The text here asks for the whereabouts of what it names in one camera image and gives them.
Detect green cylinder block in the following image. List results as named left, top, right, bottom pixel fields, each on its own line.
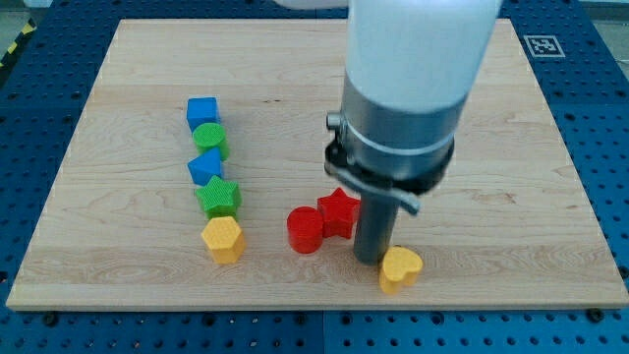
left=192, top=123, right=230, bottom=160

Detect green star block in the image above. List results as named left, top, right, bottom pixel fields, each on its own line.
left=195, top=176, right=242, bottom=219

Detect blue triangle block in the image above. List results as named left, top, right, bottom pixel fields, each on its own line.
left=187, top=147, right=223, bottom=186

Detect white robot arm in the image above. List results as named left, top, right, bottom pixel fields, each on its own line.
left=276, top=0, right=501, bottom=265

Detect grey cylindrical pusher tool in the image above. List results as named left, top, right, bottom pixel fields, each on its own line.
left=324, top=77, right=455, bottom=266

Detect wooden board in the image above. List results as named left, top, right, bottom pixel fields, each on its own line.
left=7, top=19, right=628, bottom=312

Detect yellow heart block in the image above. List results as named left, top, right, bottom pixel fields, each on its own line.
left=378, top=246, right=424, bottom=295

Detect fiducial marker tag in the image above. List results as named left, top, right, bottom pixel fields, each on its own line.
left=524, top=34, right=565, bottom=58

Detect red star block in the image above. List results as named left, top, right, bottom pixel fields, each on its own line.
left=317, top=188, right=361, bottom=239

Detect red cylinder block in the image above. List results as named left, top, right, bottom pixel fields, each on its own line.
left=286, top=206, right=323, bottom=254

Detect yellow hexagon block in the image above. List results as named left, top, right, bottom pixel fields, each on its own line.
left=201, top=216, right=247, bottom=265

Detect blue cube block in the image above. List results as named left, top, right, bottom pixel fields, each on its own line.
left=186, top=96, right=220, bottom=132

